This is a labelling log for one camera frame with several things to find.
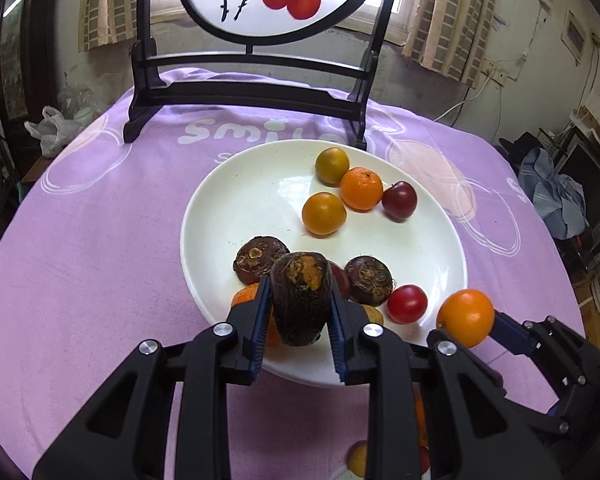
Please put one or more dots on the beige checked curtain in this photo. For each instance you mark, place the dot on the beige checked curtain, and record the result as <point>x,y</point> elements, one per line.
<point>115,5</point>
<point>452,20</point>

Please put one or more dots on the white wall outlet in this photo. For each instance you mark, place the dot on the white wall outlet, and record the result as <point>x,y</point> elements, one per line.
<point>497,72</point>

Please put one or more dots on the blue clothing pile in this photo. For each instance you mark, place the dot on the blue clothing pile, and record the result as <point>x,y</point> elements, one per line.
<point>555,195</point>

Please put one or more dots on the greenish orange small citrus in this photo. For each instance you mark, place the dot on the greenish orange small citrus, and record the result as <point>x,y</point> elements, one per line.
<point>331,165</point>

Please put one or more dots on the black bag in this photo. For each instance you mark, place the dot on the black bag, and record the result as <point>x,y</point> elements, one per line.
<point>520,152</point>

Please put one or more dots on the purple printed tablecloth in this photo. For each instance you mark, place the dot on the purple printed tablecloth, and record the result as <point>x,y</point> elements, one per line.
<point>105,260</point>

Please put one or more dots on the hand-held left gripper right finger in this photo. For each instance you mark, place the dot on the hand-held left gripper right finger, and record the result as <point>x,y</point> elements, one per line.
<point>337,337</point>

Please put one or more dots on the dark wooden cabinet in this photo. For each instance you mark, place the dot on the dark wooden cabinet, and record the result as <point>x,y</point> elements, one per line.
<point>40,35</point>

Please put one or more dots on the black framed painted table screen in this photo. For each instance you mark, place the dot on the black framed painted table screen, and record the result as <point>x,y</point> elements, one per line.
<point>240,90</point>

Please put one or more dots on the white oval plate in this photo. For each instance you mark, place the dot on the white oval plate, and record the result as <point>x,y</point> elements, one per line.
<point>260,195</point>

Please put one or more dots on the small dark water chestnut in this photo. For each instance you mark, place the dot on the small dark water chestnut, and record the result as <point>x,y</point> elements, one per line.
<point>369,280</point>

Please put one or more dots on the large dark water chestnut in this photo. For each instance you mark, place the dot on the large dark water chestnut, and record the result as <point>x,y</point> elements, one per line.
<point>300,300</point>

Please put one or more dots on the small smooth orange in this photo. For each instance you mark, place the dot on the small smooth orange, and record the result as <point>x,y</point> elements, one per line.
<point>465,317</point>
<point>324,214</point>

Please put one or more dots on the small orange mandarin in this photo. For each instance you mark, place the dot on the small orange mandarin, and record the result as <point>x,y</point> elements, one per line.
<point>361,190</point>

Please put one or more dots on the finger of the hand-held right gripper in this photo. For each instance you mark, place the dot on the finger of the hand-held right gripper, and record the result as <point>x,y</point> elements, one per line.
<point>510,332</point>

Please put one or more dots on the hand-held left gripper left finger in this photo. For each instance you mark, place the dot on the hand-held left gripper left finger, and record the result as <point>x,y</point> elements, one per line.
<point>260,332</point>

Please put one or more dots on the red cherry tomato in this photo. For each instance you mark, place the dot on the red cherry tomato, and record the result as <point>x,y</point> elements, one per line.
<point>425,460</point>
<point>407,304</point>

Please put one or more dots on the white plastic bag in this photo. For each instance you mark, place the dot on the white plastic bag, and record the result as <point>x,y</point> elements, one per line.
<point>52,130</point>

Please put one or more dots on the yellow-brown longan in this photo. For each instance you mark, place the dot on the yellow-brown longan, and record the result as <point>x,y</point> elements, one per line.
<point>358,460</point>
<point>372,315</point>

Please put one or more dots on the brown water chestnut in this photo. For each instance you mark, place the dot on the brown water chestnut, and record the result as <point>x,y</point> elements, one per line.
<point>257,259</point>

